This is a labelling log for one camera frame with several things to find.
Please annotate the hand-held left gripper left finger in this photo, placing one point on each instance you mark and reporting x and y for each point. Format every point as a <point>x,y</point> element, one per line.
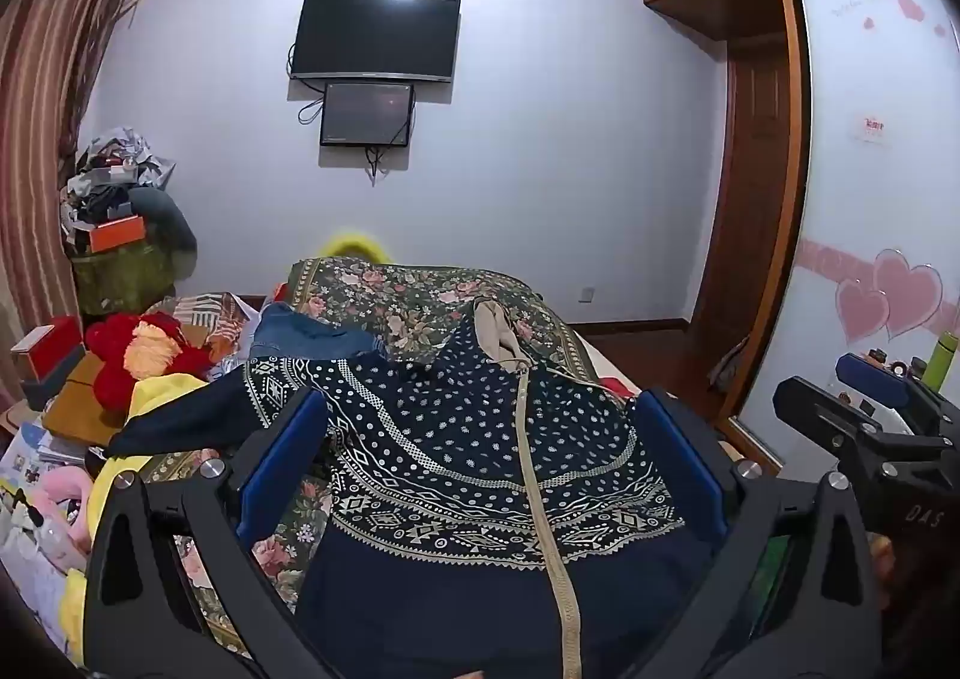
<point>283,469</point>

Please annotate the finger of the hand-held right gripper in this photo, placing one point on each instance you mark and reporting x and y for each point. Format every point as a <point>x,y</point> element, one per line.
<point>817,409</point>
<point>874,379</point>

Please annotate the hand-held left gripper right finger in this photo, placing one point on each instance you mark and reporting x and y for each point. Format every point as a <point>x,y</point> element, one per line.
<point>679,469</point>

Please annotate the navy patterned garment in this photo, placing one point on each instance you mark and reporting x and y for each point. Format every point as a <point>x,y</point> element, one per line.
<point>450,439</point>

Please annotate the person's right hand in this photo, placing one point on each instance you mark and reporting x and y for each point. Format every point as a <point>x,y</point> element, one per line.
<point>882,570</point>

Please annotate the green bottle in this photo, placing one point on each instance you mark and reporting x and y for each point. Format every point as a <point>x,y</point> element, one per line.
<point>939,362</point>

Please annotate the grey cloth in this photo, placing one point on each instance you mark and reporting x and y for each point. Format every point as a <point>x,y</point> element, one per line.
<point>731,362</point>

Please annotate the red cloth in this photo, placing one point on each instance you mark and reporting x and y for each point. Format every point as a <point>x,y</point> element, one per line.
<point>621,386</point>

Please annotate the blue jeans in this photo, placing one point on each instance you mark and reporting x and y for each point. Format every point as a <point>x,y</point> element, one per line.
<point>307,334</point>

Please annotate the yellow cloth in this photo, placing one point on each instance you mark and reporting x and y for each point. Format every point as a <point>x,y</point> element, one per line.
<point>161,394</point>

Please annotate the brown striped cloth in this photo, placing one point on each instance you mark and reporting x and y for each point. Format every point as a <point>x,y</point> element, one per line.
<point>202,319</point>

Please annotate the floral bed blanket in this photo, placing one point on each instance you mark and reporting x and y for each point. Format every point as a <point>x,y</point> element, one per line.
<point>397,304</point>

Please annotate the red plush toy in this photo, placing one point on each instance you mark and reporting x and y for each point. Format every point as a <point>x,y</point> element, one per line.
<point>112,356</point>

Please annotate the brown cardboard box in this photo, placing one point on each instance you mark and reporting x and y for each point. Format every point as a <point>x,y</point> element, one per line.
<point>79,401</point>

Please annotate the brown wooden door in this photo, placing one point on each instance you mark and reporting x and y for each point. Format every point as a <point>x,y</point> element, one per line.
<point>750,199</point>

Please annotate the beige cloth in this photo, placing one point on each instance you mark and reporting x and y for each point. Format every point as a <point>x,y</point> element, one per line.
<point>499,330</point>

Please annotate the pink plush toy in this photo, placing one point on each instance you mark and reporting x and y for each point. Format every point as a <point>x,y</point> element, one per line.
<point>56,499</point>

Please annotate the yellow fuzzy object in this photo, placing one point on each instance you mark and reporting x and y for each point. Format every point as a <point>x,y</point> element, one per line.
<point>352,245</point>

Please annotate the red box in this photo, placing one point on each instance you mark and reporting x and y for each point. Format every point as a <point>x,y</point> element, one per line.
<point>49,345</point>

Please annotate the dark round cushion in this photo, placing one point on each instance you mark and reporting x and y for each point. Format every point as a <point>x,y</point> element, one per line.
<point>169,221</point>

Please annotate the orange box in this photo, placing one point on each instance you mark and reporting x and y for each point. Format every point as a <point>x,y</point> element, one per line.
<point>116,234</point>

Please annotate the pile of clutter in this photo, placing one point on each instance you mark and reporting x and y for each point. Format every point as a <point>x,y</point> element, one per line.
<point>112,169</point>

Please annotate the striped brown curtain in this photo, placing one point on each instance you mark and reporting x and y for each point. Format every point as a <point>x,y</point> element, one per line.
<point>37,147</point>

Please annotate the white wall socket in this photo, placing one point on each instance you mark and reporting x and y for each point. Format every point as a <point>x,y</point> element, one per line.
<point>588,293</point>

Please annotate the small black wall monitor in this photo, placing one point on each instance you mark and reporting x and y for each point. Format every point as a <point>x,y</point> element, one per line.
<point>366,113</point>

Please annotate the black wall television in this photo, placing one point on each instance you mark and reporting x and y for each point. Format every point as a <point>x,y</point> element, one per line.
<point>375,34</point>

